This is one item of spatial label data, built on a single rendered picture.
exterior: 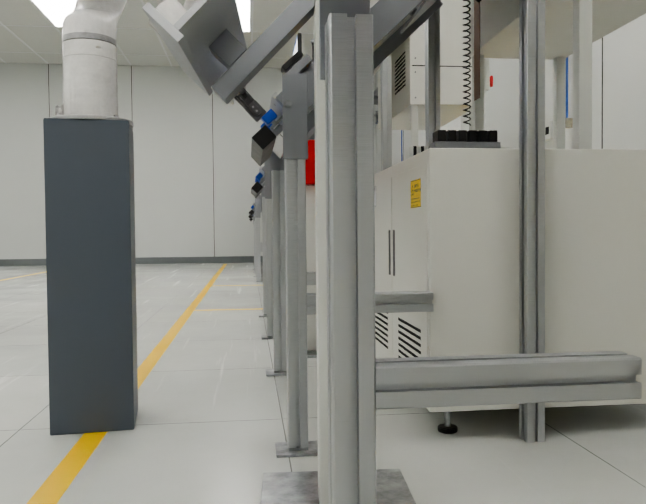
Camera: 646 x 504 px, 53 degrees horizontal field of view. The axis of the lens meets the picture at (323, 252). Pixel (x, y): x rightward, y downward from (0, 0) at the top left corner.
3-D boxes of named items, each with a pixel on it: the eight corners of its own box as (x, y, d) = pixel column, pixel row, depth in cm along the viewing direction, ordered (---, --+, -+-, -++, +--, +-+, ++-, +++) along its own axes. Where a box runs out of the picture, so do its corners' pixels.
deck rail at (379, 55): (280, 158, 200) (266, 143, 200) (279, 158, 202) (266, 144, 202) (443, 3, 205) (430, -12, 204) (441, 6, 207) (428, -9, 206)
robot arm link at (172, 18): (190, 68, 156) (184, 60, 147) (151, 27, 155) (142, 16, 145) (215, 44, 156) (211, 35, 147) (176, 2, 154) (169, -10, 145)
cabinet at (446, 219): (428, 441, 138) (427, 147, 136) (368, 371, 208) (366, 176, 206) (712, 427, 145) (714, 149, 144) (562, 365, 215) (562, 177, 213)
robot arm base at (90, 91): (39, 117, 141) (38, 31, 141) (55, 130, 160) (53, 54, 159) (131, 119, 145) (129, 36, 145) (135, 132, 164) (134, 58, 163)
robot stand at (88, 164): (49, 436, 144) (42, 117, 142) (62, 414, 161) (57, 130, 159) (134, 429, 148) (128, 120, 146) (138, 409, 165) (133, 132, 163)
